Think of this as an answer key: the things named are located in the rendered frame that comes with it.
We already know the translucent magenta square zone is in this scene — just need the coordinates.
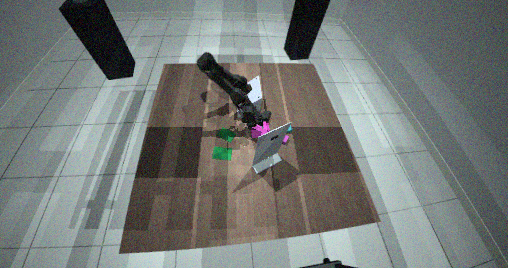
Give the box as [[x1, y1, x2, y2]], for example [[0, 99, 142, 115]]
[[251, 121, 270, 138]]

